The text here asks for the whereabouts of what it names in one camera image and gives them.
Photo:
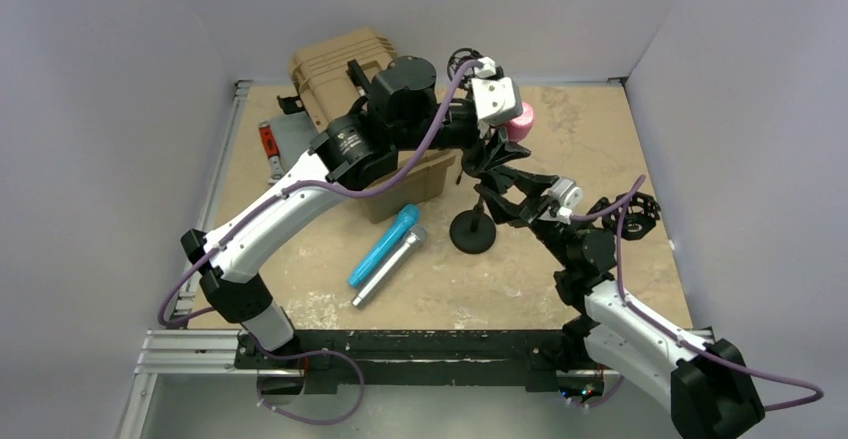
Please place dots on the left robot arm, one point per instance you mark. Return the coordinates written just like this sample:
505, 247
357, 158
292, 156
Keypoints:
361, 154

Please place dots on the tan plastic toolbox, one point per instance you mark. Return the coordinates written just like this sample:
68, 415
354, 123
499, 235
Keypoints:
320, 75

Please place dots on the grey silver microphone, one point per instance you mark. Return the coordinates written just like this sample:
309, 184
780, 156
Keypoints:
389, 266

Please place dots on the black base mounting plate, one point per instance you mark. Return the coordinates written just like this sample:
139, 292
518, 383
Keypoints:
535, 360

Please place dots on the red adjustable wrench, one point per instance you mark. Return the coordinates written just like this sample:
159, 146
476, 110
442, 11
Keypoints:
272, 152

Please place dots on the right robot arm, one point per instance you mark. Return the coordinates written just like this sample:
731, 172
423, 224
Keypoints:
700, 384

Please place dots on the black round-base clip stand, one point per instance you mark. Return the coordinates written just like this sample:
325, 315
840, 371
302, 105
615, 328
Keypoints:
473, 231

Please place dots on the black tripod microphone stand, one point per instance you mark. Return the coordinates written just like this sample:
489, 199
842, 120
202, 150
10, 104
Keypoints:
458, 57

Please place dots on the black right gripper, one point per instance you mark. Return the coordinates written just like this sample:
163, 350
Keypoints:
515, 214

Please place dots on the blue microphone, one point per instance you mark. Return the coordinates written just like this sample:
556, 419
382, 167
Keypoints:
408, 216

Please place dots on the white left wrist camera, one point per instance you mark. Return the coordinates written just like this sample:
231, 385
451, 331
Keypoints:
496, 97

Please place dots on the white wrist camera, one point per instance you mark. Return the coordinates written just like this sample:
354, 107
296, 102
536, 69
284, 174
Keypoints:
564, 196
496, 97

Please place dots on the pink microphone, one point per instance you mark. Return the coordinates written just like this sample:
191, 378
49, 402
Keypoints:
518, 128

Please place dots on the black round-base shock-mount stand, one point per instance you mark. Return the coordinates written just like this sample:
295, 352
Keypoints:
641, 217

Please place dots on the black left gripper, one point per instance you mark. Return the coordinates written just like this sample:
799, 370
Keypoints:
480, 156

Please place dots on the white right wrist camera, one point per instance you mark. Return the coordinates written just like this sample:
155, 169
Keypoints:
564, 196

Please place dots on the aluminium frame rail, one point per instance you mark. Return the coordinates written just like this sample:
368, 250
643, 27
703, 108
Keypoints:
185, 353

